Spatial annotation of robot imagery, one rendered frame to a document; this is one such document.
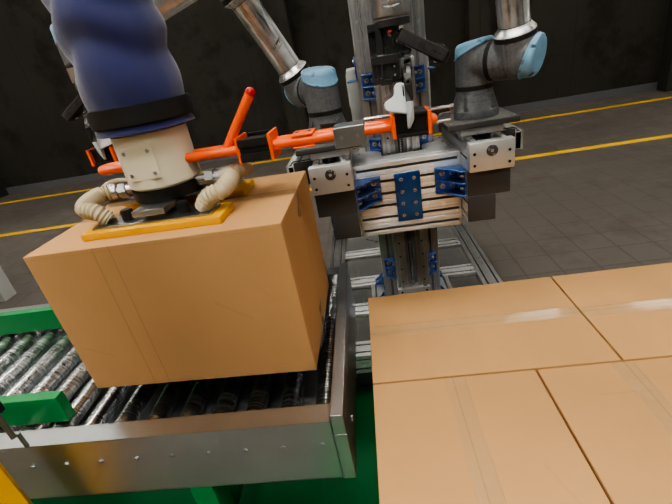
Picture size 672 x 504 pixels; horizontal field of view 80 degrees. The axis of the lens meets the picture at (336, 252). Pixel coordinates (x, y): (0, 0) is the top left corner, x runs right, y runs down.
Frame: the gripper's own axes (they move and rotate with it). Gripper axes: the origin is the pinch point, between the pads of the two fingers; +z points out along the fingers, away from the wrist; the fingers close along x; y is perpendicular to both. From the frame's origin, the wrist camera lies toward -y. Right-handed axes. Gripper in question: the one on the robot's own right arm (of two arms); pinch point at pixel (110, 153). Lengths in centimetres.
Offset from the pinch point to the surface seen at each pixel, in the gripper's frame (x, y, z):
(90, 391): -39, -9, 60
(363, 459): -25, 63, 114
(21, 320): -7, -57, 53
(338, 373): -46, 66, 53
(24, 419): -51, -18, 56
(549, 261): 100, 172, 115
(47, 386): -35, -27, 60
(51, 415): -51, -10, 56
